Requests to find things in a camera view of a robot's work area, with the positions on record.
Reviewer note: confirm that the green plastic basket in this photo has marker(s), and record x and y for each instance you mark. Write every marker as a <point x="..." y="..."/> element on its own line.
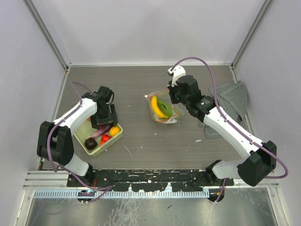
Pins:
<point x="85" y="130"/>

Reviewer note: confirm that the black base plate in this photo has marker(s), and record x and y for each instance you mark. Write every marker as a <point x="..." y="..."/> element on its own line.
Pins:
<point x="121" y="180"/>

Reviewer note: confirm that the yellow orange toy fruit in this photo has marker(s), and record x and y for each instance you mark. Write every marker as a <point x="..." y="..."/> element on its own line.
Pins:
<point x="114" y="131"/>

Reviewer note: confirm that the red toy tomato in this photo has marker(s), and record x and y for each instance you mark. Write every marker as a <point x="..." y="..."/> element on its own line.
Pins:
<point x="104" y="139"/>

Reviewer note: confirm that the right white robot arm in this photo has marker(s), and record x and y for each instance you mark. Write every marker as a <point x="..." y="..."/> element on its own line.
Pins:
<point x="256" y="156"/>

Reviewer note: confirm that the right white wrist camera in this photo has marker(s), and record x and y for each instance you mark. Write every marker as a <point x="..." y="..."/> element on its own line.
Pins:
<point x="176" y="73"/>

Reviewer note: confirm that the grey folded cloth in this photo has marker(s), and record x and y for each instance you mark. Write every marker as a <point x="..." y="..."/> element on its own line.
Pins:
<point x="232" y="98"/>

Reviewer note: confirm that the green toy leaves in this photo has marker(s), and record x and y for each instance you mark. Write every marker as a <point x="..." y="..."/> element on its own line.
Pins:
<point x="165" y="107"/>

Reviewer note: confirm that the clear orange zip bag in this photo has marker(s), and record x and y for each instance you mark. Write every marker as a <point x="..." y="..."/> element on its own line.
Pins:
<point x="164" y="95"/>

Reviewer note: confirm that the dark purple toy plum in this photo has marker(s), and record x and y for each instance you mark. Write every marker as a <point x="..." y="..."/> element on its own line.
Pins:
<point x="90" y="144"/>

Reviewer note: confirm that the purple toy eggplant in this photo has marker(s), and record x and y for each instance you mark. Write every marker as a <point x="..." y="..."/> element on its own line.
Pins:
<point x="102" y="130"/>

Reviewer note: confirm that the grey slotted cable duct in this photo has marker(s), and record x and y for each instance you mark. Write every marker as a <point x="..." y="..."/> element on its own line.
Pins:
<point x="90" y="194"/>

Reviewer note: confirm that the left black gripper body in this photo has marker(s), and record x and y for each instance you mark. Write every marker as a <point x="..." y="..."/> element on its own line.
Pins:
<point x="106" y="116"/>

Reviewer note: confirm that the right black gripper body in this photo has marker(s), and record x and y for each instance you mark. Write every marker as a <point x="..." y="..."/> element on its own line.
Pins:
<point x="176" y="96"/>

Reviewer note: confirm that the yellow toy banana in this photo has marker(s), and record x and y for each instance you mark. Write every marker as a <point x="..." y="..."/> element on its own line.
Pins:
<point x="157" y="111"/>

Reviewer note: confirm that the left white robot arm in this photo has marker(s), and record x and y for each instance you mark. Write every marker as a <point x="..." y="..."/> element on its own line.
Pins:
<point x="55" y="142"/>

